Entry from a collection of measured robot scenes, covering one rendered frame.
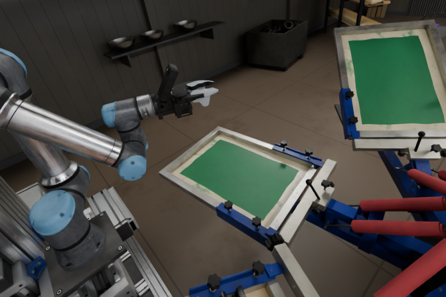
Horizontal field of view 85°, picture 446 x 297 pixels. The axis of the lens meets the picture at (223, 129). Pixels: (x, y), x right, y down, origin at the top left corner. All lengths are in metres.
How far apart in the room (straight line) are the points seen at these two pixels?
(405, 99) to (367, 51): 0.39
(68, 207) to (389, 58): 1.81
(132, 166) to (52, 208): 0.28
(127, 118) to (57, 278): 0.55
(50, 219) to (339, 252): 2.03
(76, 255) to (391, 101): 1.66
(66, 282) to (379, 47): 1.96
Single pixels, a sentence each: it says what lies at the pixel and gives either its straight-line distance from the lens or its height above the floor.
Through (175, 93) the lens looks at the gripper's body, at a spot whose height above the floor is 1.68.
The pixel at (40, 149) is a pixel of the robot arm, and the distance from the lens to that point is 0.90.
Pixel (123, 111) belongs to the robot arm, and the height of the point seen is 1.68.
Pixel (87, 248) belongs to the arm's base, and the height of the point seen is 1.31.
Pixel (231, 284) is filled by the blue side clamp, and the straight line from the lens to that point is 0.96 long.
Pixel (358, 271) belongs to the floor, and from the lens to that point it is 2.33.
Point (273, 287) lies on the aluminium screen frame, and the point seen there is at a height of 1.07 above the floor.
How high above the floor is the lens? 2.00
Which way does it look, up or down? 34 degrees down
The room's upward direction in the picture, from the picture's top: 8 degrees counter-clockwise
